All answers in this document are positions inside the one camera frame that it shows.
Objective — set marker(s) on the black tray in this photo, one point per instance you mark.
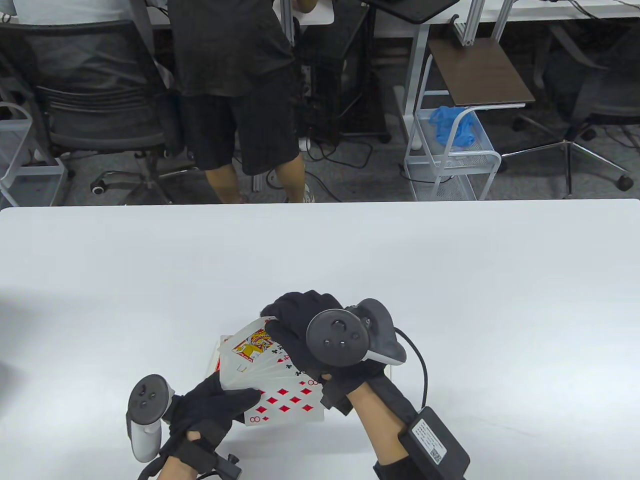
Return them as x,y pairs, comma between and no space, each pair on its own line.
415,10

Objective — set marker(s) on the person's black sleeve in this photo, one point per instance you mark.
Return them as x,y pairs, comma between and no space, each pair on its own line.
400,470

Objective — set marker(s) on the person's right forearm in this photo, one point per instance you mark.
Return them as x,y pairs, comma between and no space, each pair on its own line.
380,430

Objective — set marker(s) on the brown wooden board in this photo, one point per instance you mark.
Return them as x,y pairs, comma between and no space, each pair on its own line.
475,75

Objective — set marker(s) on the blue plastic bag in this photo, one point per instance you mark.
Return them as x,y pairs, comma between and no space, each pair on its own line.
452,127

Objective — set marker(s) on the person's left hand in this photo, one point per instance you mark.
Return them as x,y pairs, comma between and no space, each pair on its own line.
205,407

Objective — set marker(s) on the grey and white left controller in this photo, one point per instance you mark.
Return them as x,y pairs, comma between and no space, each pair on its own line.
145,400

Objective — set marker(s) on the person's left forearm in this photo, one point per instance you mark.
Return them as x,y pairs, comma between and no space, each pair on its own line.
177,472

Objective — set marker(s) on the black mesh office chair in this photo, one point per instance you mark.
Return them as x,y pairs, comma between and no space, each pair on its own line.
100,135

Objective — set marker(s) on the short aluminium profile post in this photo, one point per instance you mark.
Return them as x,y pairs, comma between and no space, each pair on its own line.
501,20
286,7
472,25

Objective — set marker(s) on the dark grey right controller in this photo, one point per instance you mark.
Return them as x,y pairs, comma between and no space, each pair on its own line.
340,335

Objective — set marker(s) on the person's right hand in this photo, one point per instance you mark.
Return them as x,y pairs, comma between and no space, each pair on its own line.
290,320

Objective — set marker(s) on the white metal rack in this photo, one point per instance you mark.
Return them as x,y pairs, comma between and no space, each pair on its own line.
40,170

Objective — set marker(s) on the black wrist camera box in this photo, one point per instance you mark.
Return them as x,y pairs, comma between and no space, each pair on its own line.
435,445

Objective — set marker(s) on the black computer tower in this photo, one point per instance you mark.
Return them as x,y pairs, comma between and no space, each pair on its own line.
350,65

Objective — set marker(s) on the long aluminium profile post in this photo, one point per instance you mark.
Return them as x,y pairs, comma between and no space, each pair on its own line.
257,182

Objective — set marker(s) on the dark grey office chair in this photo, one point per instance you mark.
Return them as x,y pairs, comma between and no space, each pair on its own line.
600,95

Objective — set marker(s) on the white office desk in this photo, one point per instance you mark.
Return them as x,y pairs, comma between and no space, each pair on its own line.
320,17
525,15

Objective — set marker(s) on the white plug adapter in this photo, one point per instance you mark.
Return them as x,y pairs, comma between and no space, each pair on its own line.
306,144

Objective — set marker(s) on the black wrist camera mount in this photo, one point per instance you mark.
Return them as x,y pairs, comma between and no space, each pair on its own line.
335,397
225,467

